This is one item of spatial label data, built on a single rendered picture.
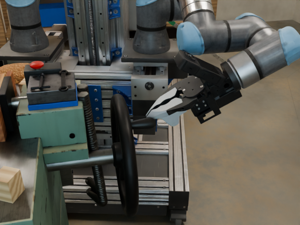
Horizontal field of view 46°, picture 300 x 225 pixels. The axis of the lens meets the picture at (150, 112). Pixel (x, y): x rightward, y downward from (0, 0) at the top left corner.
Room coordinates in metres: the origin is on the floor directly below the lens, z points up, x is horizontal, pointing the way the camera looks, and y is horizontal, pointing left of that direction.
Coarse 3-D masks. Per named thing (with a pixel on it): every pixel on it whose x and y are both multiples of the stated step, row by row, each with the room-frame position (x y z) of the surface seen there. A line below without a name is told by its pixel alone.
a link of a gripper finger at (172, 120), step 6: (168, 102) 0.68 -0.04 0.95; (174, 102) 0.67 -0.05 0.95; (180, 102) 0.66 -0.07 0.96; (156, 108) 0.67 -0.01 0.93; (162, 108) 0.66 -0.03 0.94; (168, 108) 0.66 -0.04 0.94; (150, 114) 0.67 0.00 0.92; (156, 114) 0.66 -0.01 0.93; (162, 114) 0.66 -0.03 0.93; (174, 114) 0.67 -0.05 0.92; (180, 114) 0.67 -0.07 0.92; (168, 120) 0.67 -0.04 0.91; (174, 120) 0.67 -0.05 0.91
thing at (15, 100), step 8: (8, 80) 0.69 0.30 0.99; (0, 88) 0.65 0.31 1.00; (8, 88) 0.67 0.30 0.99; (0, 96) 0.62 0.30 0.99; (8, 96) 0.65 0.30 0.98; (24, 96) 0.68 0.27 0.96; (0, 104) 0.62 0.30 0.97; (8, 104) 0.63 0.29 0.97; (16, 104) 0.66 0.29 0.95; (8, 112) 0.63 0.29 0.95; (16, 112) 0.68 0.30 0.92; (8, 120) 0.62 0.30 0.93; (8, 128) 0.62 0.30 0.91
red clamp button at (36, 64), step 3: (30, 63) 0.71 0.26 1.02; (33, 63) 0.71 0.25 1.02; (36, 63) 0.71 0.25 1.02; (39, 63) 0.71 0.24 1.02; (42, 63) 0.72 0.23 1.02; (30, 66) 0.71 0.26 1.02; (33, 66) 0.70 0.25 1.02; (36, 66) 0.70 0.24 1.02; (39, 66) 0.70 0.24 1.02; (42, 66) 0.71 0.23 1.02
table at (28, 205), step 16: (16, 96) 0.79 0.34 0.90; (16, 128) 0.65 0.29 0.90; (0, 144) 0.59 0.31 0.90; (16, 144) 0.59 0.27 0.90; (32, 144) 0.59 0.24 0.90; (80, 144) 0.63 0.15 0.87; (0, 160) 0.53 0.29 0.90; (16, 160) 0.53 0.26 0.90; (32, 160) 0.53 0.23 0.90; (48, 160) 0.59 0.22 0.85; (64, 160) 0.60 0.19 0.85; (32, 176) 0.49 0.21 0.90; (32, 192) 0.45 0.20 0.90; (0, 208) 0.41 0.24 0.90; (16, 208) 0.41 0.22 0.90; (32, 208) 0.41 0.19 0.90; (0, 224) 0.38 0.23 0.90; (16, 224) 0.38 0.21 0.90; (32, 224) 0.39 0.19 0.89
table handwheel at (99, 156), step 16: (112, 96) 0.72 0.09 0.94; (112, 112) 0.77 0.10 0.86; (128, 112) 0.64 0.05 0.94; (112, 128) 0.79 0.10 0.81; (128, 128) 0.60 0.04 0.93; (112, 144) 0.68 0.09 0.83; (128, 144) 0.57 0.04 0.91; (80, 160) 0.63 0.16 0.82; (96, 160) 0.64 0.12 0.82; (112, 160) 0.65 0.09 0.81; (128, 160) 0.55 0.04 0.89; (128, 176) 0.54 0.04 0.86; (128, 192) 0.53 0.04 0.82; (128, 208) 0.53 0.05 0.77
